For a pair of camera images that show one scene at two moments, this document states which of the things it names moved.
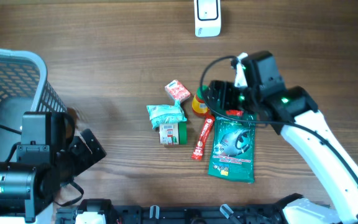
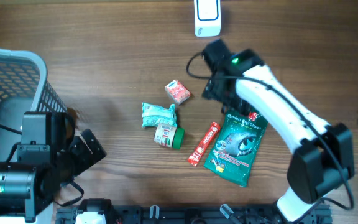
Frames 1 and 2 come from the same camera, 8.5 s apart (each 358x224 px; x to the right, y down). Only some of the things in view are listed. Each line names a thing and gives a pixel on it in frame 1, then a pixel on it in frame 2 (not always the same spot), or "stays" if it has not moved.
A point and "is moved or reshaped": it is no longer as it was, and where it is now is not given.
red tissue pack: [178, 91] stays
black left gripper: [86, 158] stays
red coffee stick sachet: [197, 153] to [204, 144]
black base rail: [252, 214] stays
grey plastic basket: [12, 81] stays
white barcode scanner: [207, 18] stays
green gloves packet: [232, 154] is moved or reshaped
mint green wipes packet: [162, 114] is moved or reshaped
